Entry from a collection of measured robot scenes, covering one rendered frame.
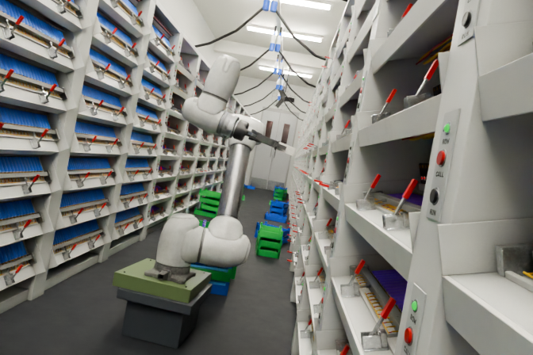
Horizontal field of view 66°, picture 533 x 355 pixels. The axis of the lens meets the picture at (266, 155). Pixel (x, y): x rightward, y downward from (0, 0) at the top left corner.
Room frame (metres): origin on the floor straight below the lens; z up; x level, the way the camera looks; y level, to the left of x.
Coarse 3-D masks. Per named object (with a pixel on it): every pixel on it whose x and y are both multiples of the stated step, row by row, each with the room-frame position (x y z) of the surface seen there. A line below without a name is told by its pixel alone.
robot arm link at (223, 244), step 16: (256, 128) 2.04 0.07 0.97; (240, 144) 2.01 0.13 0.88; (256, 144) 2.09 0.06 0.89; (240, 160) 1.98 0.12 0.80; (224, 176) 1.97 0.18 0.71; (240, 176) 1.95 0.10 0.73; (224, 192) 1.91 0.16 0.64; (240, 192) 1.93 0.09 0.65; (224, 208) 1.87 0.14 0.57; (224, 224) 1.81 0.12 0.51; (240, 224) 1.86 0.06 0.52; (208, 240) 1.77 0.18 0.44; (224, 240) 1.78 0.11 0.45; (240, 240) 1.80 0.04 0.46; (208, 256) 1.76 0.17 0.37; (224, 256) 1.76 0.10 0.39; (240, 256) 1.78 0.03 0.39
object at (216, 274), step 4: (192, 268) 2.38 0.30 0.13; (196, 268) 2.38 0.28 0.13; (200, 268) 2.38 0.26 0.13; (208, 272) 2.38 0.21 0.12; (212, 272) 2.39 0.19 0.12; (216, 272) 2.39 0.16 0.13; (220, 272) 2.39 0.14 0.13; (224, 272) 2.39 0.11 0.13; (228, 272) 2.40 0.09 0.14; (212, 276) 2.39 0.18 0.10; (216, 276) 2.39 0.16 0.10; (220, 276) 2.39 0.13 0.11; (224, 276) 2.39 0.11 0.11; (228, 276) 2.40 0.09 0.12; (216, 280) 2.39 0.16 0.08; (220, 280) 2.39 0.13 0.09; (224, 280) 2.39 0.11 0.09; (228, 280) 2.40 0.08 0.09
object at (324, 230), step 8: (320, 224) 1.80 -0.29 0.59; (328, 224) 1.64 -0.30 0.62; (320, 232) 1.65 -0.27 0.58; (328, 232) 1.77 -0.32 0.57; (320, 240) 1.61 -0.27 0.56; (328, 240) 1.60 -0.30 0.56; (320, 248) 1.47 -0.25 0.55; (328, 248) 1.37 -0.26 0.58; (320, 256) 1.48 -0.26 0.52; (328, 256) 1.20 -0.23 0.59
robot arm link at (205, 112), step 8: (200, 96) 1.50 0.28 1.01; (208, 96) 1.48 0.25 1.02; (216, 96) 1.48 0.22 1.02; (184, 104) 1.50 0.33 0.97; (192, 104) 1.49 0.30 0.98; (200, 104) 1.48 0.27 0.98; (208, 104) 1.48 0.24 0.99; (216, 104) 1.48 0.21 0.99; (224, 104) 1.51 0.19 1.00; (184, 112) 1.50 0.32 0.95; (192, 112) 1.48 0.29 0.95; (200, 112) 1.48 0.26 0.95; (208, 112) 1.48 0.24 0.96; (216, 112) 1.48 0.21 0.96; (224, 112) 1.50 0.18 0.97; (192, 120) 1.50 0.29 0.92; (200, 120) 1.48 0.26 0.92; (208, 120) 1.48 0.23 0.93; (216, 120) 1.48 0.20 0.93; (208, 128) 1.50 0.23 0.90; (216, 128) 1.49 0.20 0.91
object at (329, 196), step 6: (342, 174) 1.80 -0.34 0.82; (324, 180) 1.80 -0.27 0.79; (330, 180) 1.80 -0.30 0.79; (336, 180) 1.78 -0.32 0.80; (342, 180) 1.78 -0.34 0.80; (324, 186) 1.80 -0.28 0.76; (342, 186) 1.20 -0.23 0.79; (324, 192) 1.71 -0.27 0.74; (330, 192) 1.52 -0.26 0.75; (324, 198) 1.73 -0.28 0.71; (330, 198) 1.49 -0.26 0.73; (336, 198) 1.28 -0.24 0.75; (336, 204) 1.30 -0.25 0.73; (336, 210) 1.31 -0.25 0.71
